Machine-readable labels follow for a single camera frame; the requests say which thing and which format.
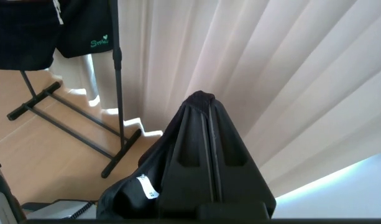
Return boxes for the black shorts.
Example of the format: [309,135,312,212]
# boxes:
[0,0,114,72]

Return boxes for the black clothes rack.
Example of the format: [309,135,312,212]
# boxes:
[6,0,143,179]

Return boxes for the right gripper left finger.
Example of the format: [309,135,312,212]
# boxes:
[158,104,214,218]

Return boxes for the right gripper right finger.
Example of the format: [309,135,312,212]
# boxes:
[208,100,277,218]

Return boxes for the black coiled cable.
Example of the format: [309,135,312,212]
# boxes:
[68,200,95,219]

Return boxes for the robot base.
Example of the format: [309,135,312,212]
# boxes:
[0,155,98,224]

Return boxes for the beige curtain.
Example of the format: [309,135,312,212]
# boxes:
[90,0,381,198]
[48,49,91,96]

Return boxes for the black garment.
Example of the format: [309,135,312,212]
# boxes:
[96,90,216,220]

